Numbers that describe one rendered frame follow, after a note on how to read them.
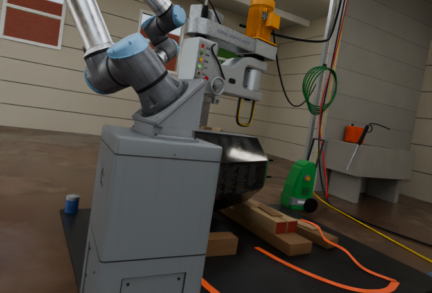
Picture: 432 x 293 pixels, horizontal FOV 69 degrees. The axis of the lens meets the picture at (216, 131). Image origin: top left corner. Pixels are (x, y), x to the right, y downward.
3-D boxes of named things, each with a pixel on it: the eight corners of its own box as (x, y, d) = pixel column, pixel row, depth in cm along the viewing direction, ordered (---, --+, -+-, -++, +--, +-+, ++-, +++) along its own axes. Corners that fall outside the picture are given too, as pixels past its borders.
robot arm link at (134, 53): (152, 85, 113) (121, 42, 105) (124, 95, 123) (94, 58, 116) (172, 63, 123) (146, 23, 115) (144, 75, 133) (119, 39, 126)
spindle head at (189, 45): (207, 99, 280) (215, 49, 278) (224, 101, 264) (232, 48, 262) (174, 92, 256) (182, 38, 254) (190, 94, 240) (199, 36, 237)
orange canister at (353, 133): (339, 142, 508) (342, 122, 506) (359, 144, 531) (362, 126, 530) (350, 144, 489) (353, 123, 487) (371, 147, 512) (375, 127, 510)
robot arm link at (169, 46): (161, 40, 162) (171, 57, 166) (147, 50, 154) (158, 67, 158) (173, 34, 157) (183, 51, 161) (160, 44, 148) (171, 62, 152)
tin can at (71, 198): (77, 209, 258) (79, 194, 257) (78, 213, 249) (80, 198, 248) (63, 209, 253) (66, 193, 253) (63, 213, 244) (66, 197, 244)
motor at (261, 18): (254, 47, 316) (261, 8, 314) (279, 45, 293) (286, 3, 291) (235, 40, 297) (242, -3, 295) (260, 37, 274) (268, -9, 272)
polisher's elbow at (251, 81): (234, 88, 297) (238, 67, 296) (246, 91, 312) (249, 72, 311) (251, 89, 285) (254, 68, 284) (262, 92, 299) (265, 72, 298)
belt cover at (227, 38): (255, 65, 318) (258, 48, 317) (274, 64, 299) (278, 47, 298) (178, 38, 253) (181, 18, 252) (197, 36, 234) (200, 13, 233)
